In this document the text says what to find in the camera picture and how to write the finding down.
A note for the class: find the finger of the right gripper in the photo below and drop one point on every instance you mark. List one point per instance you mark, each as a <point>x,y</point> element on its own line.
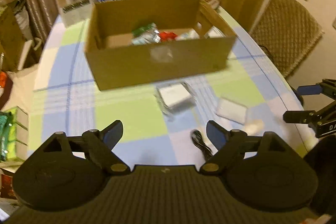
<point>309,117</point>
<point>326,87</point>

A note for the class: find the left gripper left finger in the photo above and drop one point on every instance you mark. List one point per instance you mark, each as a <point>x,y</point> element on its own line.
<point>99,145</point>

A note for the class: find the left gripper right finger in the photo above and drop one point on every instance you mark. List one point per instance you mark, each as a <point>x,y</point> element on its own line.
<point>228,144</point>

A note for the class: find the white plastic spoon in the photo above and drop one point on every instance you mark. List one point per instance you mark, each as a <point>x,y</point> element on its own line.
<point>254,127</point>

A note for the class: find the clear plastic lidded case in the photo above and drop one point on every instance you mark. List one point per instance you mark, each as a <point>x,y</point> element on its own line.
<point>231,110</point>

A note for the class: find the clear white box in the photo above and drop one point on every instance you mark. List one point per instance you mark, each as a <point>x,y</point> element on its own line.
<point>174,98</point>

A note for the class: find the silver green foil bag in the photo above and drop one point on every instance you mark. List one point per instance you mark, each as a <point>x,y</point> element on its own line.
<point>146,35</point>

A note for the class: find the red candy packet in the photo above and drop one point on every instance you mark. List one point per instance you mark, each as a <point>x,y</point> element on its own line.
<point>167,36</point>

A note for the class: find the white green tablet box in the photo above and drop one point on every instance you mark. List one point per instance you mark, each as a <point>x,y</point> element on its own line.
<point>215,33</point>

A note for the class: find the green white medicine box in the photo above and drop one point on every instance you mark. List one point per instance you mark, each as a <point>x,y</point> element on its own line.
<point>190,35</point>

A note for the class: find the checked tablecloth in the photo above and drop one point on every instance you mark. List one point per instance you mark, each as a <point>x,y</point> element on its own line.
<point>66,98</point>

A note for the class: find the quilted brown chair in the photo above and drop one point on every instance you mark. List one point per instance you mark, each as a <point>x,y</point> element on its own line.
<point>288,33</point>

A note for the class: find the brown cardboard box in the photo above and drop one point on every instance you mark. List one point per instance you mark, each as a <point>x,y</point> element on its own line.
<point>116,63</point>

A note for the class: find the cardboard boxes pile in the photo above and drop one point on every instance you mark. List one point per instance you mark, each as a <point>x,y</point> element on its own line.
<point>20,48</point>

